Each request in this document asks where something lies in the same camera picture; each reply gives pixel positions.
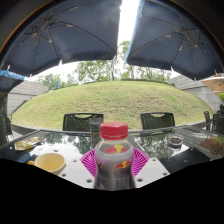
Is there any blue-rimmed patio umbrella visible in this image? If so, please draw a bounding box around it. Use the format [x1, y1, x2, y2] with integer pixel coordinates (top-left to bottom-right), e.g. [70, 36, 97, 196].
[0, 69, 26, 94]

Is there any small glass ashtray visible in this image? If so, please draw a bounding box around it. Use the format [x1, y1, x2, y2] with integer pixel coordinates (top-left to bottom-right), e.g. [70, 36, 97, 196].
[167, 133, 185, 147]

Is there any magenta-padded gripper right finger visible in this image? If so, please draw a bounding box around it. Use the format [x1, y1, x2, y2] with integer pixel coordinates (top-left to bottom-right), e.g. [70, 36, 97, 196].
[128, 147, 171, 190]

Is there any grey roofed building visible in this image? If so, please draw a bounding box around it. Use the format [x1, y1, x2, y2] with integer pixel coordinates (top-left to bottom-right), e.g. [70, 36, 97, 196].
[6, 79, 50, 116]

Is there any black mesh patio chair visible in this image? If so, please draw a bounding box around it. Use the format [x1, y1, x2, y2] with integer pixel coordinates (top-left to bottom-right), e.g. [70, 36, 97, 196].
[62, 112, 105, 132]
[139, 111, 176, 130]

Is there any black table mat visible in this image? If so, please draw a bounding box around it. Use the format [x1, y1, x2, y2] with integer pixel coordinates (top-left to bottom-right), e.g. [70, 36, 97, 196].
[0, 145, 34, 165]

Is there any dark patio chair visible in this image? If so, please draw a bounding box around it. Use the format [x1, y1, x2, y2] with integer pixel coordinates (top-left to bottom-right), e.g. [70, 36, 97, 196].
[211, 113, 224, 135]
[203, 110, 213, 131]

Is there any yellow snack packet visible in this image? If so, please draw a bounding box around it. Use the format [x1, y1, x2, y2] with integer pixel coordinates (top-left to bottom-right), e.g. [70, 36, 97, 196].
[13, 136, 43, 152]

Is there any beige patio umbrella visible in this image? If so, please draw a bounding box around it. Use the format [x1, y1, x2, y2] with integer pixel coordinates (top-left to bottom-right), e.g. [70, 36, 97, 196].
[201, 73, 224, 94]

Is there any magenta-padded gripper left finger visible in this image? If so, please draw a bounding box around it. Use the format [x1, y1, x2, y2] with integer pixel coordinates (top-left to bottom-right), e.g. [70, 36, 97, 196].
[59, 147, 101, 190]

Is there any navy umbrella with light-blue edge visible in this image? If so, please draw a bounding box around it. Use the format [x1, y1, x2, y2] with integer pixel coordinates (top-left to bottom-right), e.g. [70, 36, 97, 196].
[125, 0, 224, 81]

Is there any tall grey tube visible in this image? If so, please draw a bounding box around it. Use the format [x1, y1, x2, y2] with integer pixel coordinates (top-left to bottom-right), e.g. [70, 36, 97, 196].
[89, 117, 104, 147]

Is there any clear red-capped drink bottle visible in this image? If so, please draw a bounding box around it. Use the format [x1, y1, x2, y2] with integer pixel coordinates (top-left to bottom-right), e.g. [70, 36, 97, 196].
[94, 121, 135, 192]

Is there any blue pouch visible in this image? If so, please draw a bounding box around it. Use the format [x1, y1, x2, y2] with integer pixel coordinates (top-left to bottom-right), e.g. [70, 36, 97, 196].
[16, 151, 35, 164]

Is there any large navy patio umbrella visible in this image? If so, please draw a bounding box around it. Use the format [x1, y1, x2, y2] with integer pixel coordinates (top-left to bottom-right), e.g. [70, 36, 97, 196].
[0, 0, 123, 78]

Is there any grey stone building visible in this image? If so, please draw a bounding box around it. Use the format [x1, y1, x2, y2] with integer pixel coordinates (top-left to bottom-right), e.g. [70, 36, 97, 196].
[169, 73, 223, 113]

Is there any cream mug with yellow handle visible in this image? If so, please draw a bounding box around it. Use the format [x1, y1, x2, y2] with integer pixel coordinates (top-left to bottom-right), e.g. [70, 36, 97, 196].
[27, 152, 67, 176]

